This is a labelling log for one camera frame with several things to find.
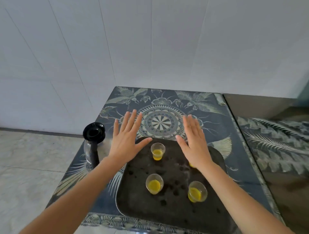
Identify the person's left middle finger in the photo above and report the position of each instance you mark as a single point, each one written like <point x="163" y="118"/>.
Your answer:
<point x="130" y="121"/>

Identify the person's left hand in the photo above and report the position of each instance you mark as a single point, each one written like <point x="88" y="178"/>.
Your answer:
<point x="124" y="144"/>

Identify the person's right middle finger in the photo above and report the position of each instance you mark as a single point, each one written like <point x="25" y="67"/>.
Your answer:
<point x="193" y="126"/>

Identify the person's left forearm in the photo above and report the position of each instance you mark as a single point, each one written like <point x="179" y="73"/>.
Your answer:
<point x="79" y="195"/>

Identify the glass pitcher with black lid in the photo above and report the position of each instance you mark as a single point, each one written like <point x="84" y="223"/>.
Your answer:
<point x="94" y="135"/>

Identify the person's right hand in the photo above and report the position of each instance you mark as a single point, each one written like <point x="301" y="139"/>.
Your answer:
<point x="196" y="150"/>

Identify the person's right little finger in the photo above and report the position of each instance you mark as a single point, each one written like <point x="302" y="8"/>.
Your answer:
<point x="203" y="136"/>

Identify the person's left little finger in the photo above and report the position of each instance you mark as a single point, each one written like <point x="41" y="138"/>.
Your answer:
<point x="116" y="129"/>

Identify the person's right thumb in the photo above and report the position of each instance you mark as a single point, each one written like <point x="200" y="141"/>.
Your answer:
<point x="182" y="143"/>

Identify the dark glossy cabinet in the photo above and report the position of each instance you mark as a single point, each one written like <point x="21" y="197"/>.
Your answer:
<point x="265" y="106"/>

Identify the person's left thumb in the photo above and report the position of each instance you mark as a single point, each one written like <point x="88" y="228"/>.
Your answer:
<point x="144" y="144"/>

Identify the black rectangular tray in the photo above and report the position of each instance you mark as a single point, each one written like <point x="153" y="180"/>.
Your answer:
<point x="173" y="209"/>

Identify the person's right forearm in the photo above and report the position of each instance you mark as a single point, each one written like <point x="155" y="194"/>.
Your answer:
<point x="236" y="200"/>

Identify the blue patterned tablecloth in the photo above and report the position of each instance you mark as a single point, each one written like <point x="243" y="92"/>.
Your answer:
<point x="217" y="115"/>

